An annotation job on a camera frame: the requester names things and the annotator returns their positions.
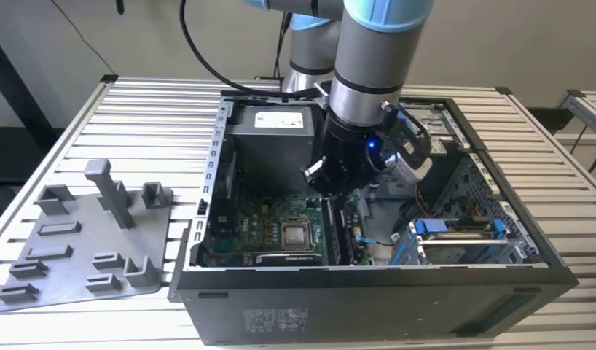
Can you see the black desk frame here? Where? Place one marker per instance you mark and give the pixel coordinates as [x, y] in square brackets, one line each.
[20, 84]

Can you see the blue disk carrier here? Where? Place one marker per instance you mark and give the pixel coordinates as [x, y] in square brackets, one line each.
[431, 226]

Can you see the silver CPU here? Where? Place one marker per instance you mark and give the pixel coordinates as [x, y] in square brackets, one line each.
[296, 237]

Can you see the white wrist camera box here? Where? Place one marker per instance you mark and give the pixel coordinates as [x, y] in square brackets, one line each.
[410, 169]

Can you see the black table corner cap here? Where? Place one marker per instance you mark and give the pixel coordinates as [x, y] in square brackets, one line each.
[575, 92]
[110, 78]
[503, 90]

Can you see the grey plastic parts rack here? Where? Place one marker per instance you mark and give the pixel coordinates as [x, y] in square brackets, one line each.
[83, 240]

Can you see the black hanging rod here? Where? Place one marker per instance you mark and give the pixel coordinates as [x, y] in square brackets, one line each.
[120, 6]

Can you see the silver metal drive cage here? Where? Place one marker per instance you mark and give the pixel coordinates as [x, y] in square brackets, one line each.
[436, 120]

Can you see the green motherboard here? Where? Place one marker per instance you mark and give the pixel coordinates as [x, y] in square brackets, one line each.
[259, 218]

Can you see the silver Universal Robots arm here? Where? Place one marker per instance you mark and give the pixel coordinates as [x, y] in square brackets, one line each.
[375, 65]

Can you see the grey power supply unit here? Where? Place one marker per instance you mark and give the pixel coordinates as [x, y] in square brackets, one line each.
[274, 160]

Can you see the black graphics card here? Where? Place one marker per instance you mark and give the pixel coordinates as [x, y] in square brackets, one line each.
[288, 259]

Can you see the metal slat side table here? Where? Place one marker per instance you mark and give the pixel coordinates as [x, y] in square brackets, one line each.
[594, 109]

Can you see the black open PC case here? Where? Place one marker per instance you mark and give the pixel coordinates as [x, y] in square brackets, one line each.
[327, 310]

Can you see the metal disk bay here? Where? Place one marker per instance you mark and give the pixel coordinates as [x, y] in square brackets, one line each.
[522, 249]

